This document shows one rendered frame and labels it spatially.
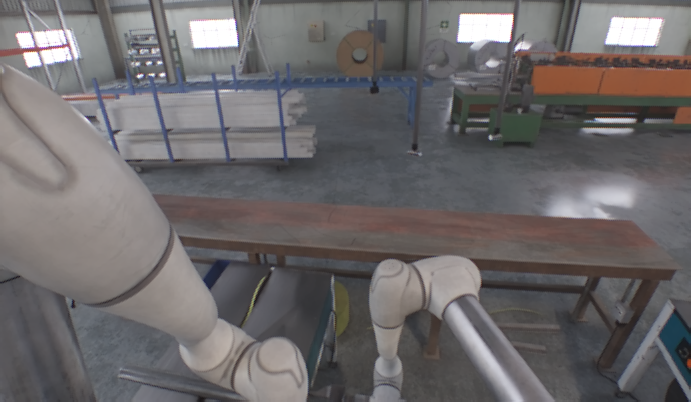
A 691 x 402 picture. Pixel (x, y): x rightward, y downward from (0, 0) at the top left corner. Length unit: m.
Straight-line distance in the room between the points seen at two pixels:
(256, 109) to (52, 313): 4.07
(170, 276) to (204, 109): 4.37
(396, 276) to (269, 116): 3.69
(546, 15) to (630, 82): 8.31
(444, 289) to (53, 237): 0.84
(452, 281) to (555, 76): 5.87
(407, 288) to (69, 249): 0.79
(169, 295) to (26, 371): 0.21
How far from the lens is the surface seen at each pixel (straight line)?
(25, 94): 0.28
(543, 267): 1.98
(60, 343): 0.52
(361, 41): 11.32
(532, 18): 15.07
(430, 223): 2.03
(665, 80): 7.81
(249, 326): 1.58
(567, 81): 6.77
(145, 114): 5.08
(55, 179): 0.27
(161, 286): 0.34
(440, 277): 0.97
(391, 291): 0.93
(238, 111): 4.52
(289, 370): 0.67
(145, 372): 1.55
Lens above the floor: 1.90
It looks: 27 degrees down
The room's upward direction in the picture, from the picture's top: 1 degrees counter-clockwise
